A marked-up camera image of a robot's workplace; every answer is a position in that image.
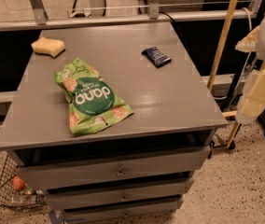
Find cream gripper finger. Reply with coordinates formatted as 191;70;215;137
235;67;265;124
235;26;259;52

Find blue rxbar blueberry bar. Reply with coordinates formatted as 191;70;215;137
141;47;172;68

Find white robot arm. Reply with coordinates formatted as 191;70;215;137
235;18;265;124

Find green dang rice chip bag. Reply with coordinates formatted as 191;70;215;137
54;58;133;134

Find grey drawer cabinet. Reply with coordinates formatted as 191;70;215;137
0;22;226;224

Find yellow sponge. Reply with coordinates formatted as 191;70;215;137
31;37;65;58

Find clear plastic bottle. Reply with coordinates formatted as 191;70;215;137
9;190;44;206

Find red apple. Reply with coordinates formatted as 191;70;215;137
12;175;25;190

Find yellow wooden frame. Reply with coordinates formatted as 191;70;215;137
206;0;252;150

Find black cable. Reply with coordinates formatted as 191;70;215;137
159;11;189;49

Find grey metal rail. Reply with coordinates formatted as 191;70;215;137
0;0;265;31

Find black wire basket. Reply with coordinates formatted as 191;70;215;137
0;156;46;210

